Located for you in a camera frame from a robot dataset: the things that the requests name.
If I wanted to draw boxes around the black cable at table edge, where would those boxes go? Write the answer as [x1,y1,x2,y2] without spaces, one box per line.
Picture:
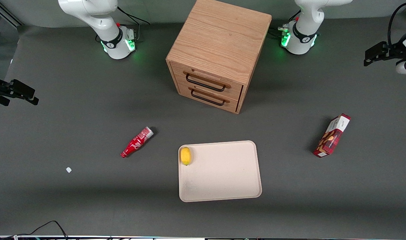
[13,220,69,239]

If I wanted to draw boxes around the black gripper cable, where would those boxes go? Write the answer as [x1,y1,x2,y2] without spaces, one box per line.
[388,2,406,45]

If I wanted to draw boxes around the beige plastic tray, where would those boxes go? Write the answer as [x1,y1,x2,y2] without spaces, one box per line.
[178,140,262,203]

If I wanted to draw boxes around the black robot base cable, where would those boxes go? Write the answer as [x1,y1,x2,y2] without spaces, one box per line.
[117,6,150,40]
[268,9,302,38]

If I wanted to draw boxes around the wooden drawer cabinet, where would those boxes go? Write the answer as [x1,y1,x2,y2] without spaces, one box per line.
[166,0,272,114]

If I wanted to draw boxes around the red cookie box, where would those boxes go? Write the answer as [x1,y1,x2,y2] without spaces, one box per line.
[313,113,351,158]

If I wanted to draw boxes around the yellow lemon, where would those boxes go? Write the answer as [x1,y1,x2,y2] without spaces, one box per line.
[180,147,192,166]

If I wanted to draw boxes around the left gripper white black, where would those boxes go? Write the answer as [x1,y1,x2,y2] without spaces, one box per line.
[364,31,406,76]

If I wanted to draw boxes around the wooden drawer with black handle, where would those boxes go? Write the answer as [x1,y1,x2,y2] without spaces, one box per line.
[172,63,244,100]
[177,82,241,112]

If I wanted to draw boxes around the red cola bottle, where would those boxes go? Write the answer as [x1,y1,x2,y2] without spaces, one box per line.
[120,126,154,158]

